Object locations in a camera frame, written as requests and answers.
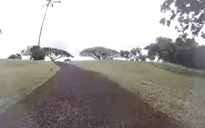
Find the wide flat-crowned tree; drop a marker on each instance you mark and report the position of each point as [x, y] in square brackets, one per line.
[99, 52]

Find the dark asphalt path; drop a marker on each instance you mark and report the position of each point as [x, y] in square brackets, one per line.
[80, 90]

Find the grass field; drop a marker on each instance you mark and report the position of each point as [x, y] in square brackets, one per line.
[140, 80]
[13, 76]

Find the low spreading tree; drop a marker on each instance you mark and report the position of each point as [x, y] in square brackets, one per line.
[56, 52]

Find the dark bushy tree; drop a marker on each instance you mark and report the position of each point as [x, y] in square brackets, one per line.
[36, 53]

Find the tall leaning palm tree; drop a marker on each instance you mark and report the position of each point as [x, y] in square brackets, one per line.
[42, 23]

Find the row of dark trees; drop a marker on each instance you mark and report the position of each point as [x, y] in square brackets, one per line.
[183, 53]

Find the dark bush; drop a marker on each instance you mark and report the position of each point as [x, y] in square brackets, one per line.
[15, 56]

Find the overhanging leafy tree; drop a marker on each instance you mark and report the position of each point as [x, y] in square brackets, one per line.
[190, 13]

